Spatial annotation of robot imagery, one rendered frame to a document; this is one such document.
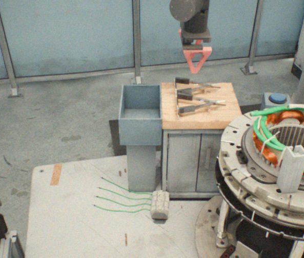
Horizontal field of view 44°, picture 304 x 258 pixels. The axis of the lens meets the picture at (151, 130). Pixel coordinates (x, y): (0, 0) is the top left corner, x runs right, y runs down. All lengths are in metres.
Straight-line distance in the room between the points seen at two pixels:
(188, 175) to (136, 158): 0.15
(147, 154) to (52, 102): 2.08
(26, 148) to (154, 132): 1.76
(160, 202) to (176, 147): 0.17
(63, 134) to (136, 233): 1.73
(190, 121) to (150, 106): 0.21
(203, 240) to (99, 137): 1.72
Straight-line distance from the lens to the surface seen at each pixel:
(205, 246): 0.99
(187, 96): 0.97
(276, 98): 1.10
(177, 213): 1.08
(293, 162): 0.69
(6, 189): 2.38
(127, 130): 0.95
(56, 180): 1.20
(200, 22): 0.92
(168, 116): 0.94
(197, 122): 0.93
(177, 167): 1.03
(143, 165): 1.06
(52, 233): 1.07
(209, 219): 1.05
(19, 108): 3.05
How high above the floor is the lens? 1.60
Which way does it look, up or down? 37 degrees down
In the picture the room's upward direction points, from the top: straight up
